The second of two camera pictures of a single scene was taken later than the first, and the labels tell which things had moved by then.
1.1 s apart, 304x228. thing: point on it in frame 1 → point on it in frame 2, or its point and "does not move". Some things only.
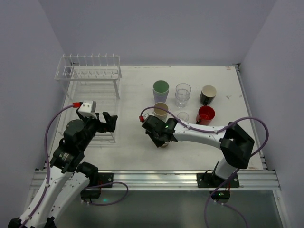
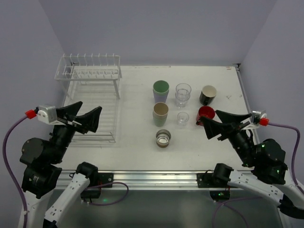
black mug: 208,93 does not move
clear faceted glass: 182,94 does not move
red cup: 206,114 does not move
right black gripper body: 156,137 → 231,130
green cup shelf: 161,86 does not move
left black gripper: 103,124 → 71,123
